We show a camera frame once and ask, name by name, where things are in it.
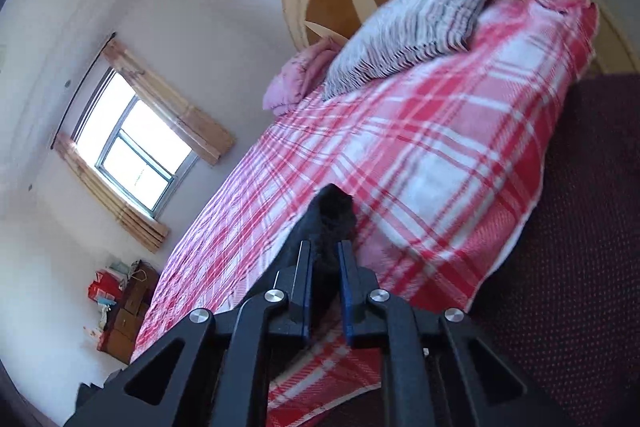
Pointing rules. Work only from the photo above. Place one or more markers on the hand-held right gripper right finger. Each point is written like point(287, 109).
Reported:
point(345, 292)

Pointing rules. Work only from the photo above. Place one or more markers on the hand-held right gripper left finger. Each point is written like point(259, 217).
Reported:
point(303, 287)

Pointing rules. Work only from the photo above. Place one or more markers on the black pants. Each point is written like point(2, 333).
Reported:
point(330, 217)

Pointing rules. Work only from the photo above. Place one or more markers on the wooden desk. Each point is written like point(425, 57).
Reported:
point(127, 307)

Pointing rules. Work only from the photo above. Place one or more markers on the red plaid bed sheet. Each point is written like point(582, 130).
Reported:
point(425, 132)

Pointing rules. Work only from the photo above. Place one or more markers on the red gift bag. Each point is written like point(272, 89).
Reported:
point(102, 289)

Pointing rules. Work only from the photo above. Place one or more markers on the pink folded blanket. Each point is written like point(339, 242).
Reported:
point(292, 82)

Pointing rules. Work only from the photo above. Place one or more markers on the beige patterned curtain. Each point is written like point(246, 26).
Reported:
point(115, 202)
point(170, 102)

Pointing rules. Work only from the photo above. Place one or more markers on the maroon dotted mattress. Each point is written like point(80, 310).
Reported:
point(575, 232)

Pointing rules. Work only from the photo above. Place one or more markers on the striped pillow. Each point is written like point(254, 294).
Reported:
point(400, 32)

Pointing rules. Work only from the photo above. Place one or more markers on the black curtain rod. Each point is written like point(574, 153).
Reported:
point(107, 47)

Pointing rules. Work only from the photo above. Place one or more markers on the sliding window with grey frame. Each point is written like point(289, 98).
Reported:
point(127, 142)

